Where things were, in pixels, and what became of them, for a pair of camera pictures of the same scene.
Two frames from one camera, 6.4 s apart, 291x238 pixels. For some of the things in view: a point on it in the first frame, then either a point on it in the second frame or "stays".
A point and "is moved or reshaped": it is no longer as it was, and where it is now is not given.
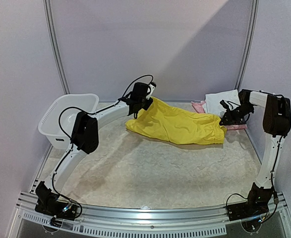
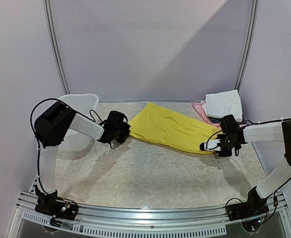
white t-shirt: (211, 103) stays
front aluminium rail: (211, 220) stays
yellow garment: (163, 121) is moved or reshaped
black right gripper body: (232, 116) → (222, 150)
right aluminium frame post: (249, 46) stays
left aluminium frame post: (47, 11) stays
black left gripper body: (143, 103) → (121, 134)
